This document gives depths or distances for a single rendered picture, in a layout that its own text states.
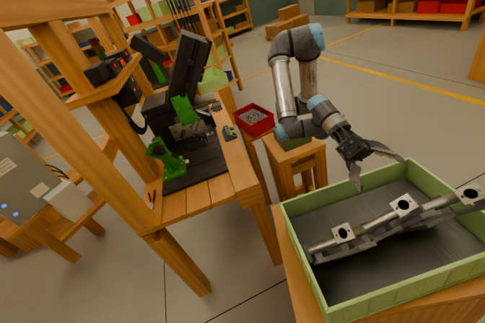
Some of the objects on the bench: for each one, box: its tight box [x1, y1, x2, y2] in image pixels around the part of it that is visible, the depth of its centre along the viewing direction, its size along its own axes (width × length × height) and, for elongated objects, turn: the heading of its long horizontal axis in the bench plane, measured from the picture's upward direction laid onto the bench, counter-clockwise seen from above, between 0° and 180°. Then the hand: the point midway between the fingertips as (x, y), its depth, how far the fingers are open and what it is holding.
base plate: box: [162, 105, 229, 197], centre depth 179 cm, size 42×110×2 cm, turn 35°
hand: (383, 179), depth 65 cm, fingers open, 14 cm apart
